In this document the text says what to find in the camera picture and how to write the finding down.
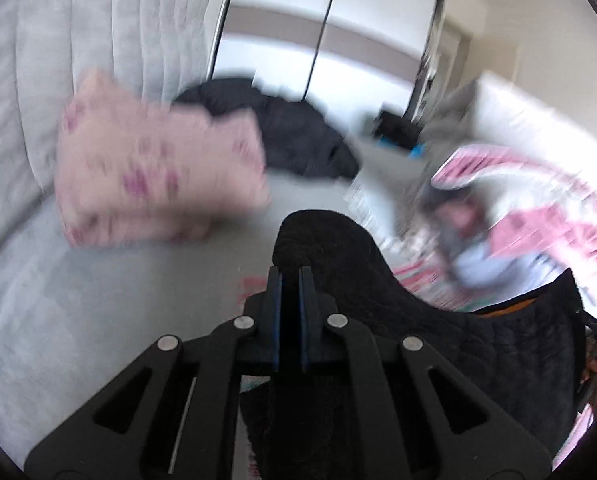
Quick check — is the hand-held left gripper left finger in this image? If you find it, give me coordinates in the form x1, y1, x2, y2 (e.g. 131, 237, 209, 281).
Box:
23, 265, 284, 480

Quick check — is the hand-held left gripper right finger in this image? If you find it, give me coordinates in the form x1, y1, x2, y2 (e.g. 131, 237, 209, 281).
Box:
298, 266, 551, 480

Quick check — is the black quilted jacket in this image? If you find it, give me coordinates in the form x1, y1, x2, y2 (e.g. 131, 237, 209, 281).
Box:
238, 209, 586, 480

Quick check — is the light blue duvet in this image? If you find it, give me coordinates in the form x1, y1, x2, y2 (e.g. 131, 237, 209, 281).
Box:
448, 245, 559, 291

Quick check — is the grey bed sheet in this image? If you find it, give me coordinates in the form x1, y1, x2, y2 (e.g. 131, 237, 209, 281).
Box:
0, 170, 369, 461

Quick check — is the black crumpled garment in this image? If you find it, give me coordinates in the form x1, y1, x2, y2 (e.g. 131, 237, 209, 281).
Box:
173, 77, 359, 181

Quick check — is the pink floral folded cloth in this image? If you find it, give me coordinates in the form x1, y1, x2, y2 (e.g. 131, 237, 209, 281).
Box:
56, 69, 274, 248

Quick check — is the dark object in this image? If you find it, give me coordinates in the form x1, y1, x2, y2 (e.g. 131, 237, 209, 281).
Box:
375, 112, 424, 151

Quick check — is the white pillow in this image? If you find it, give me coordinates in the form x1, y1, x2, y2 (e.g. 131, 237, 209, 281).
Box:
471, 72, 597, 196

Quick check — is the white wardrobe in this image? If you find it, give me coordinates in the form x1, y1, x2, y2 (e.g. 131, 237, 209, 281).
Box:
208, 0, 449, 131

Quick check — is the grey quilted headboard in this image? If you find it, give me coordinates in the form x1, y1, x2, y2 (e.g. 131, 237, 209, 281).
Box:
0, 0, 214, 261

